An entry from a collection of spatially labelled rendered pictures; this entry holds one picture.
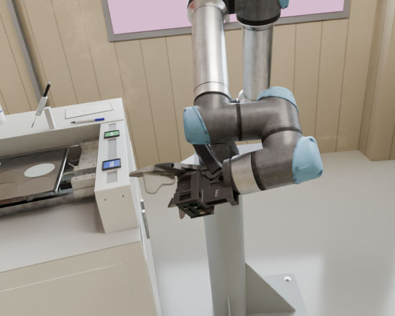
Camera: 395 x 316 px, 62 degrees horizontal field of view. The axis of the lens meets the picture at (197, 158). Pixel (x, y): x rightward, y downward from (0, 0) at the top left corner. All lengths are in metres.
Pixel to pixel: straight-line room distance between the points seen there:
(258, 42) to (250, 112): 0.36
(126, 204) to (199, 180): 0.35
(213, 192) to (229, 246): 0.76
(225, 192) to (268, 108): 0.17
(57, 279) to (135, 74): 2.06
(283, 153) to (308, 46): 2.33
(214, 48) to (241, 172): 0.28
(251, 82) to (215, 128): 0.43
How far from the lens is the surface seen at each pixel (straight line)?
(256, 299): 1.69
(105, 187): 0.92
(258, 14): 0.90
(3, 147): 1.51
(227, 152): 1.15
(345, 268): 2.05
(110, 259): 0.96
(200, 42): 0.75
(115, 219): 0.95
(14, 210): 1.22
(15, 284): 1.03
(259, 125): 0.62
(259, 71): 1.01
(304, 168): 0.57
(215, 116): 0.62
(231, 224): 1.29
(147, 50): 2.76
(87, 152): 1.38
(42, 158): 1.37
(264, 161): 0.58
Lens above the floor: 1.39
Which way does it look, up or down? 26 degrees down
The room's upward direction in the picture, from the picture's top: 6 degrees counter-clockwise
